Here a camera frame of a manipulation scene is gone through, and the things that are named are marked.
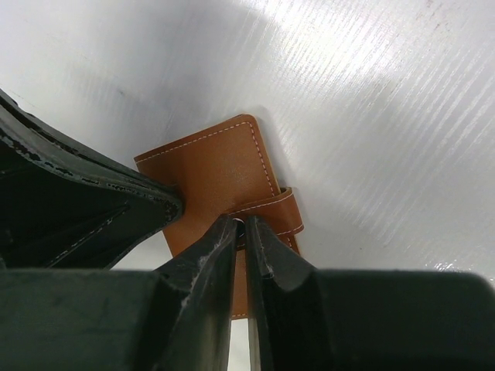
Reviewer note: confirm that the brown leather card holder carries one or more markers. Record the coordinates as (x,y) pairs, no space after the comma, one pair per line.
(223,169)

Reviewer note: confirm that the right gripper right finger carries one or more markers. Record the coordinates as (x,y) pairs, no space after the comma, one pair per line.
(305,318)

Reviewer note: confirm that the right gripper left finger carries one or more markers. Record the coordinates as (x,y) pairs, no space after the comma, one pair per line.
(175,318)

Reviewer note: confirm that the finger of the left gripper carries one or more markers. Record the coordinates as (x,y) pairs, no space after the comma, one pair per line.
(64,205)

